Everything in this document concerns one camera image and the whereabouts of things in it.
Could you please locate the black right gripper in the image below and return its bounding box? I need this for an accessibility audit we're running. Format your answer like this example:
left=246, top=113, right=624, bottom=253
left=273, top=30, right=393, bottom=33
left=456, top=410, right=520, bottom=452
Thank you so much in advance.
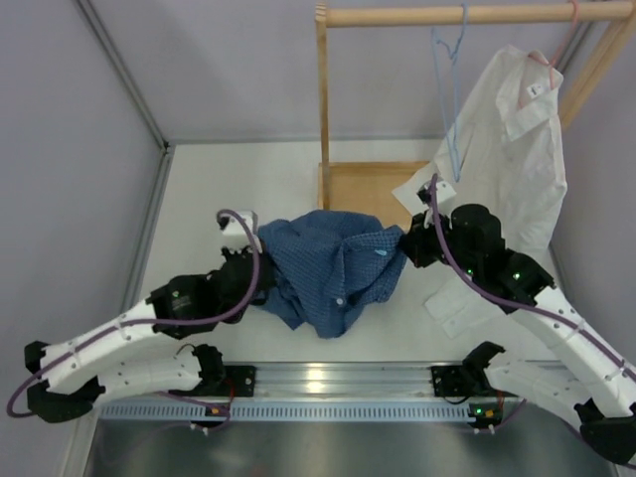
left=397, top=209, right=481, bottom=278

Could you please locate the blue checked shirt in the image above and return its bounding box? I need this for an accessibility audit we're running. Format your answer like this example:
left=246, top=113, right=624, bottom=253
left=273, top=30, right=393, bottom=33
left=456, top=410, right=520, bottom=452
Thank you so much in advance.
left=258, top=210, right=406, bottom=339

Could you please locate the light blue wire hanger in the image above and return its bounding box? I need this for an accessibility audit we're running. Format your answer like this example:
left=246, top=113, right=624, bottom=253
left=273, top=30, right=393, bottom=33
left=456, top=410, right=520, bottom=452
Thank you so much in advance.
left=430, top=3, right=469, bottom=183

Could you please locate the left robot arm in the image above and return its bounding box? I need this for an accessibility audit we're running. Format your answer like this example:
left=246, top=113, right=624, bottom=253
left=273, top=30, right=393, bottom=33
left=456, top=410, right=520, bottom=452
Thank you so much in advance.
left=24, top=247, right=275, bottom=423

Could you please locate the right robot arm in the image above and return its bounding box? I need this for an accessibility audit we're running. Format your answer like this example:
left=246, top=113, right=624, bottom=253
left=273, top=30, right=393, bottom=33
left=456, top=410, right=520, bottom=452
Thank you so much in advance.
left=399, top=204, right=635, bottom=468

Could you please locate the white shirt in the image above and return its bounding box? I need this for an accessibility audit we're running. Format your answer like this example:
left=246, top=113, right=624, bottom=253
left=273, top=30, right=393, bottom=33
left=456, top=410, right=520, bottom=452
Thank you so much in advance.
left=394, top=47, right=567, bottom=337

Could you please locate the wooden clothes rack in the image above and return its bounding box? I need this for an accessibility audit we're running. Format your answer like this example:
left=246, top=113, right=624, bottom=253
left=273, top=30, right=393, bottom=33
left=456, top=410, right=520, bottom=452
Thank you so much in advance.
left=315, top=1, right=635, bottom=221

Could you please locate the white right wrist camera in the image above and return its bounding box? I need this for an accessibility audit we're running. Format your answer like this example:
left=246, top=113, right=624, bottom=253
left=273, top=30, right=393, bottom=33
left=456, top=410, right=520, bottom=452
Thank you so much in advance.
left=416, top=180, right=456, bottom=206

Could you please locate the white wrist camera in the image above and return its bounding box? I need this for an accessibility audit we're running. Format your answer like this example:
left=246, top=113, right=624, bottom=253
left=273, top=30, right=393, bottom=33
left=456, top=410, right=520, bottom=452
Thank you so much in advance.
left=217, top=210, right=260, bottom=250
left=416, top=180, right=456, bottom=206

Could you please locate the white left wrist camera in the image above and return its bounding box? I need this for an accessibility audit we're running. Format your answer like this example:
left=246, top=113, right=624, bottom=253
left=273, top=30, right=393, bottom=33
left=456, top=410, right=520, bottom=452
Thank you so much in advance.
left=217, top=210, right=260, bottom=250

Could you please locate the black left base bracket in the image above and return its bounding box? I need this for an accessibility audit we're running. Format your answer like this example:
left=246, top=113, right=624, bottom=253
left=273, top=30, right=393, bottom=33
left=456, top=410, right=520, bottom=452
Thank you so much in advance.
left=218, top=365, right=256, bottom=398

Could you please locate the black base bracket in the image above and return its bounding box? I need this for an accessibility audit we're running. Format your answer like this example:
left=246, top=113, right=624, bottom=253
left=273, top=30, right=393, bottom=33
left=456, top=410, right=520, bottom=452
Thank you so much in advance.
left=218, top=365, right=256, bottom=398
left=430, top=365, right=476, bottom=398

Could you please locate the aluminium mounting rail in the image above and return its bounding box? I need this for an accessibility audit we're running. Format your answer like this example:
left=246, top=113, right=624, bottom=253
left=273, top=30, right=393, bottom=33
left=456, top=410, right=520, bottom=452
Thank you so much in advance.
left=99, top=361, right=587, bottom=427

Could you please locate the black right base bracket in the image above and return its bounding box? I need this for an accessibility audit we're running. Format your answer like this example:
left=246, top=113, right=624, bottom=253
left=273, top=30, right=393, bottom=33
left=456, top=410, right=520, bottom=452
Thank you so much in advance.
left=430, top=365, right=476, bottom=398

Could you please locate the aluminium corner frame profile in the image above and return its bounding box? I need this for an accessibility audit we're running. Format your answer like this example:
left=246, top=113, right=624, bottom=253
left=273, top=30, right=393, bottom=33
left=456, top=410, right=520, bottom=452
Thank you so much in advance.
left=73, top=0, right=174, bottom=311

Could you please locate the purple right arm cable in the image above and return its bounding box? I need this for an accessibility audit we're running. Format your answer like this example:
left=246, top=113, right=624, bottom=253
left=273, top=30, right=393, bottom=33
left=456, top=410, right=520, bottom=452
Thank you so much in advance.
left=429, top=172, right=636, bottom=384

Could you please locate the pink wire hanger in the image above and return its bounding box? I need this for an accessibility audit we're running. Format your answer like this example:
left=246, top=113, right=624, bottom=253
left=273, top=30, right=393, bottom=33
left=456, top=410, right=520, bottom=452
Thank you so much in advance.
left=529, top=0, right=580, bottom=91

